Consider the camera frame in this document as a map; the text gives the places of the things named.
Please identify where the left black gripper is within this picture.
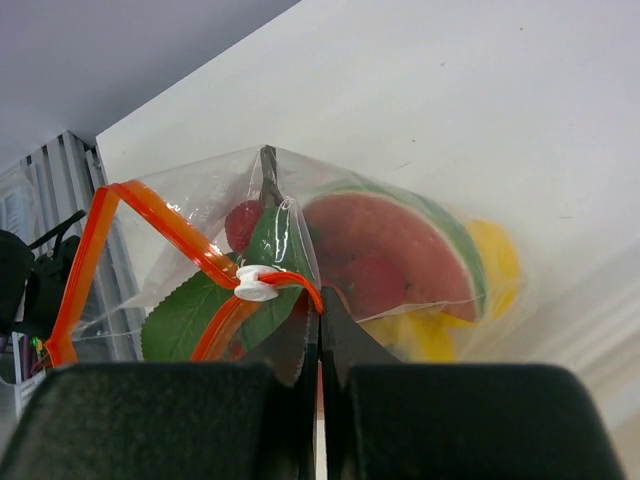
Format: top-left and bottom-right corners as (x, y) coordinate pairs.
(1, 210), (86, 335)

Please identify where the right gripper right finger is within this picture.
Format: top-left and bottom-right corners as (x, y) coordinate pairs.
(320, 287), (624, 479)

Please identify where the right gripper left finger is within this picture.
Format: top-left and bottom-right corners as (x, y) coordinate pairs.
(1, 307), (318, 479)

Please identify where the yellow bell pepper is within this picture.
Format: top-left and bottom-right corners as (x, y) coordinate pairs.
(359, 219), (521, 364)

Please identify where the watermelon slice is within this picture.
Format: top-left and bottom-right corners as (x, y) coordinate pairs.
(303, 184), (487, 323)

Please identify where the red lychee bunch with leaves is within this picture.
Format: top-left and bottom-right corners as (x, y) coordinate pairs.
(138, 145), (320, 362)

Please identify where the clear zip top bag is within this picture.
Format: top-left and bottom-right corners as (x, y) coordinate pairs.
(45, 145), (526, 367)

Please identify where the aluminium mounting rail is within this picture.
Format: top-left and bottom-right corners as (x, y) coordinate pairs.
(1, 132), (144, 421)

